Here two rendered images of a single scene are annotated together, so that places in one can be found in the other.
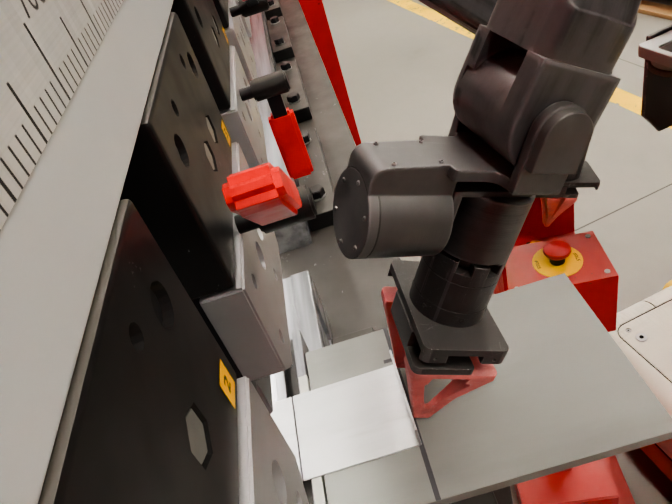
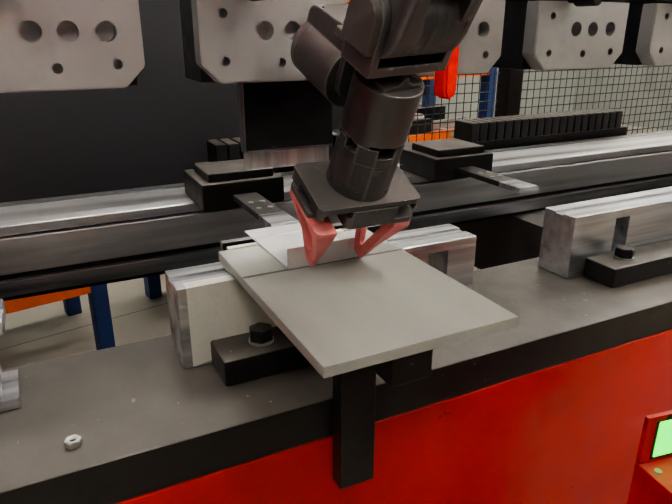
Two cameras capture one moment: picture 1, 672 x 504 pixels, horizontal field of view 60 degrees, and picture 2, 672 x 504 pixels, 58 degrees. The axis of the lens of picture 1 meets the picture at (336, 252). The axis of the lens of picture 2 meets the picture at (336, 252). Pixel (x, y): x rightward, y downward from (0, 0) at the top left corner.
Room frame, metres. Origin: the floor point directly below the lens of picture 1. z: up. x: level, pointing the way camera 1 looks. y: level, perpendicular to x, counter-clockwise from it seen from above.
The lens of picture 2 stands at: (0.02, -0.52, 1.23)
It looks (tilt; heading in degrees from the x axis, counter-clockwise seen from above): 20 degrees down; 60
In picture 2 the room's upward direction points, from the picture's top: straight up
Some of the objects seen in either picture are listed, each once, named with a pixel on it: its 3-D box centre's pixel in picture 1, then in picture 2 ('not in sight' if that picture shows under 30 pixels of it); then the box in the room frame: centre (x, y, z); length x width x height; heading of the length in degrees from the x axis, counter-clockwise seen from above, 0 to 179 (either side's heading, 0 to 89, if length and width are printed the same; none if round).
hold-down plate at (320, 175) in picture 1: (313, 174); (667, 256); (0.91, -0.01, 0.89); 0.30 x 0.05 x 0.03; 177
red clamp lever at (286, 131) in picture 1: (279, 130); (444, 50); (0.46, 0.01, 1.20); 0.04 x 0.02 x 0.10; 87
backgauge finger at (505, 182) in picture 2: not in sight; (472, 166); (0.70, 0.22, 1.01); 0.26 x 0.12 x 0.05; 87
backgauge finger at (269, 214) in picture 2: not in sight; (249, 193); (0.32, 0.24, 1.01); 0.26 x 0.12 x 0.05; 87
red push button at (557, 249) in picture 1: (557, 255); not in sight; (0.61, -0.31, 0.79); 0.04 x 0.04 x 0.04
